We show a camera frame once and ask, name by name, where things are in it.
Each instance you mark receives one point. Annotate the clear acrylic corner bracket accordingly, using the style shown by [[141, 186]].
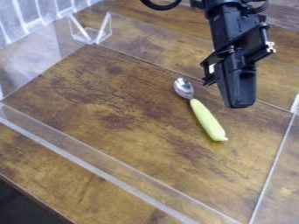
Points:
[[88, 35]]

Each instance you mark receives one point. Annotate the clear acrylic enclosure wall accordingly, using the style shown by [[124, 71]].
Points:
[[101, 141]]

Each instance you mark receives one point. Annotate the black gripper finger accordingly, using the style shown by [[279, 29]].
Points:
[[236, 81]]

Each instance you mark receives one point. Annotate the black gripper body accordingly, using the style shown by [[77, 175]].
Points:
[[237, 34]]

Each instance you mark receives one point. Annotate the black strip on table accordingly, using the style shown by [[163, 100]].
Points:
[[262, 19]]

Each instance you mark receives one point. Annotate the green handled metal spoon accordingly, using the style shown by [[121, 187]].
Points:
[[208, 122]]

